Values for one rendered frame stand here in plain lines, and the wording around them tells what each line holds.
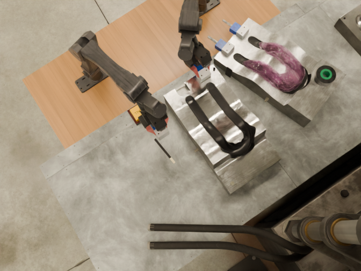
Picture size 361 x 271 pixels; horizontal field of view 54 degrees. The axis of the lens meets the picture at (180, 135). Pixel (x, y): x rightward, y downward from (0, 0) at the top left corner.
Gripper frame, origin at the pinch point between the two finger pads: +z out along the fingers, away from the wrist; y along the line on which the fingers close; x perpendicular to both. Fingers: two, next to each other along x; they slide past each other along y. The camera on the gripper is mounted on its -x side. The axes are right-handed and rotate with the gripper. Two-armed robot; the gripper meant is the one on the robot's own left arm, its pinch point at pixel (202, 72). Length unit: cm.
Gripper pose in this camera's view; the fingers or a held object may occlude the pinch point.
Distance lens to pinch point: 153.5
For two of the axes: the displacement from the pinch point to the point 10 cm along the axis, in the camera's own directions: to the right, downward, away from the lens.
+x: -4.4, -5.5, 7.1
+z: 3.5, 6.2, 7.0
